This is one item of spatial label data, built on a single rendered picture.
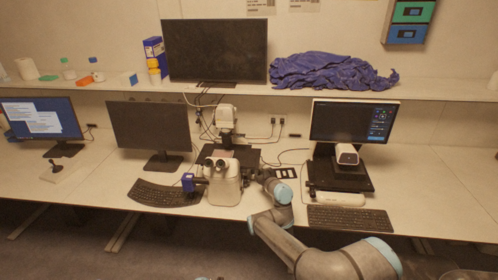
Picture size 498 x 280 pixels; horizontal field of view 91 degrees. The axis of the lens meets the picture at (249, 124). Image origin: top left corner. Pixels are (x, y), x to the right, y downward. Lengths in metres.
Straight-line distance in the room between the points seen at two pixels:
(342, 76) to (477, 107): 1.07
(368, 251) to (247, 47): 1.34
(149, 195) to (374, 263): 1.30
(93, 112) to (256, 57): 1.60
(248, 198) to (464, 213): 1.22
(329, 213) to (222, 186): 0.62
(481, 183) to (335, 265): 1.58
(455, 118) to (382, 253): 1.70
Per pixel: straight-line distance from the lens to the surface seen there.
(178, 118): 1.60
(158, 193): 1.69
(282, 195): 1.22
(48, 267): 2.73
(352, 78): 1.75
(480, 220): 1.91
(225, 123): 1.43
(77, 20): 2.52
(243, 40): 1.71
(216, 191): 1.47
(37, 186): 2.21
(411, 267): 1.85
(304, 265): 0.78
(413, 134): 2.32
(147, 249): 2.44
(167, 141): 1.72
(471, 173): 2.26
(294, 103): 1.96
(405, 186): 1.90
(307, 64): 1.74
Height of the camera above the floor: 1.90
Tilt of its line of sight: 30 degrees down
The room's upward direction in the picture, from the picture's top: 2 degrees counter-clockwise
